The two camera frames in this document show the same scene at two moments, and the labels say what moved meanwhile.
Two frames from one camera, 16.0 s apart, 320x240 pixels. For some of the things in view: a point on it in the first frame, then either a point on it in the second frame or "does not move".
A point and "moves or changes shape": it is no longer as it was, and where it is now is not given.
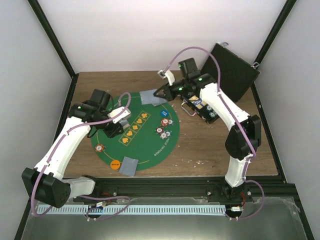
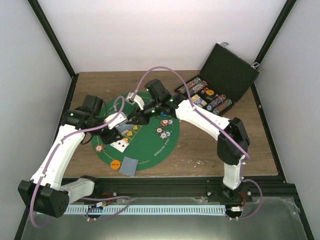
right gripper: (168, 94) to (141, 118)
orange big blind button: (115, 164) does not move
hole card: (132, 169) does not move
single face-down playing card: (126, 165) does not move
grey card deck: (124, 123) moves or changes shape
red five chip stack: (164, 122) does not move
